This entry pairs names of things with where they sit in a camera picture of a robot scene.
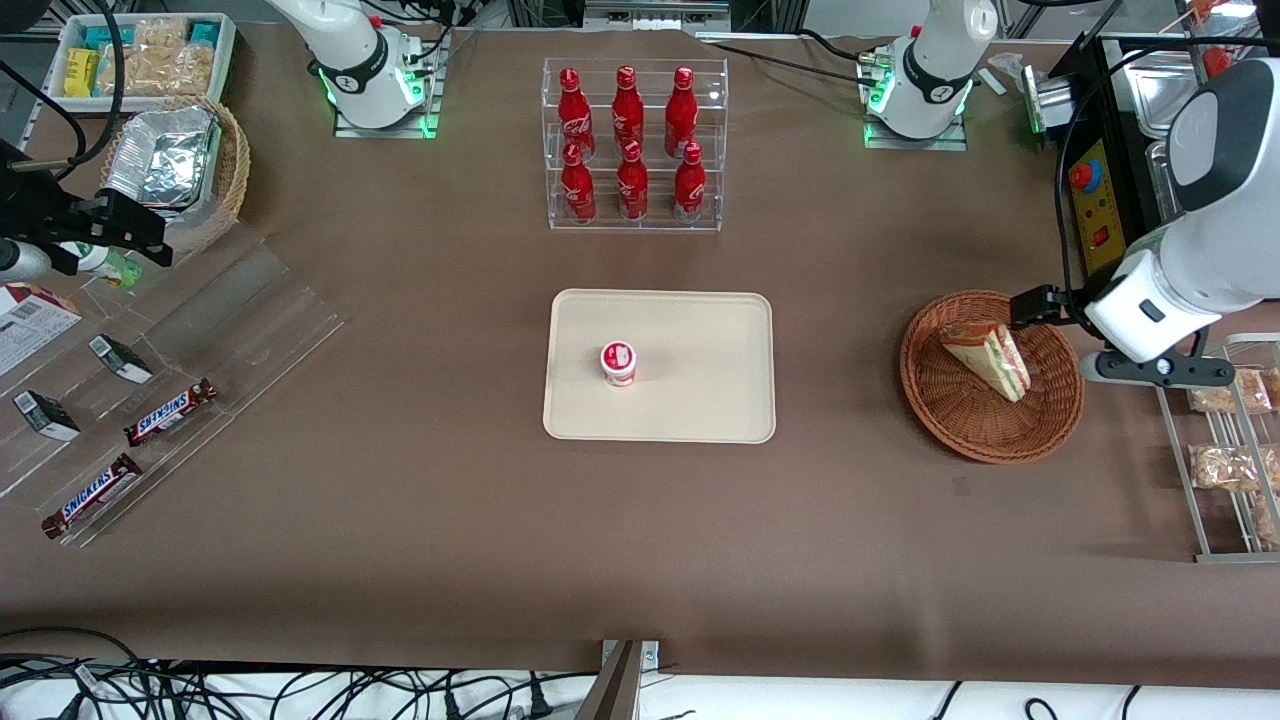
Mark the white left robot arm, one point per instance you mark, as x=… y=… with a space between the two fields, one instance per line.
x=940 y=60

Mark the crumpled clear plastic bag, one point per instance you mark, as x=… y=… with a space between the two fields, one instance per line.
x=1010 y=68

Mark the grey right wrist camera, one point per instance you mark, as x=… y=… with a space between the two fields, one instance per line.
x=20 y=260

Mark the red cola bottle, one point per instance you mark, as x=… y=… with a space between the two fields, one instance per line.
x=632 y=188
x=572 y=115
x=578 y=190
x=681 y=112
x=689 y=190
x=627 y=110

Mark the yellow snack pack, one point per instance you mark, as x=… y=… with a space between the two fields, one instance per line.
x=80 y=72

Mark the steel tray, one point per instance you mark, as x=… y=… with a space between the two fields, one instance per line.
x=1170 y=90

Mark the clear acrylic bottle rack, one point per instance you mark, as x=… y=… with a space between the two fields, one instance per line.
x=650 y=215

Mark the aluminium frame profile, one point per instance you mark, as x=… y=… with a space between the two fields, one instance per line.
x=655 y=12

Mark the clear bag of crackers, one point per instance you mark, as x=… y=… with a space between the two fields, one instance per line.
x=160 y=62

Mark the silver foil pack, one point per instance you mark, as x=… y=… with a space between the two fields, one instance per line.
x=165 y=155

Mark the silver box with green light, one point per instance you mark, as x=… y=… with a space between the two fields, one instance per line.
x=1048 y=100

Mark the green white bottle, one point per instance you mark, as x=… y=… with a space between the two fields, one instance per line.
x=105 y=264

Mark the white red cookie box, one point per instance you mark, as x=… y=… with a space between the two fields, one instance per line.
x=30 y=325

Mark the tan wicker basket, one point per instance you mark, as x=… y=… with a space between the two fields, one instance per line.
x=232 y=170

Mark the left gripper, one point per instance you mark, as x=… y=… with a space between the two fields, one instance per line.
x=1062 y=306

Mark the Snickers chocolate bar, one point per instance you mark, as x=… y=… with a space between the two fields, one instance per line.
x=170 y=412
x=92 y=496

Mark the metal bracket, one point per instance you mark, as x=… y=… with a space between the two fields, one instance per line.
x=620 y=685

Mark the clear acrylic stepped display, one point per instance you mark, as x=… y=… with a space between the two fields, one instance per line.
x=240 y=320

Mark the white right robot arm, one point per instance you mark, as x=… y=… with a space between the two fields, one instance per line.
x=350 y=60

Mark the white plastic bin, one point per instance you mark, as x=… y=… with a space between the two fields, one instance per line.
x=225 y=60

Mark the teal snack pack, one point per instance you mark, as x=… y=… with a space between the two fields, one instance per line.
x=205 y=32
x=105 y=37

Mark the small black box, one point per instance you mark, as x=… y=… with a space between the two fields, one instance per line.
x=120 y=359
x=46 y=416

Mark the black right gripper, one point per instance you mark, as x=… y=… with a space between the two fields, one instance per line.
x=40 y=212

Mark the red white yogurt cup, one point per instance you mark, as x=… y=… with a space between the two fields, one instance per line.
x=619 y=364

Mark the beige plastic tray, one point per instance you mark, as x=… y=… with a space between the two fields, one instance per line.
x=700 y=380

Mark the black control box yellow panel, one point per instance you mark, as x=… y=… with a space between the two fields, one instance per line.
x=1100 y=210

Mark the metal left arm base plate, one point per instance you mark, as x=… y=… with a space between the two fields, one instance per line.
x=915 y=143

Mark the brown table mat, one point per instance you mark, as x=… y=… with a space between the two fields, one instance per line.
x=400 y=560

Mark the round brown wicker basket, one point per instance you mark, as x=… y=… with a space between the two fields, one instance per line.
x=960 y=420

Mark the wrapped triangle sandwich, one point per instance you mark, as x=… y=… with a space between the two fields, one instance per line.
x=990 y=360

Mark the clear bag of pastry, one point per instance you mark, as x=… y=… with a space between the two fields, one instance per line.
x=1230 y=392
x=1268 y=522
x=1230 y=467

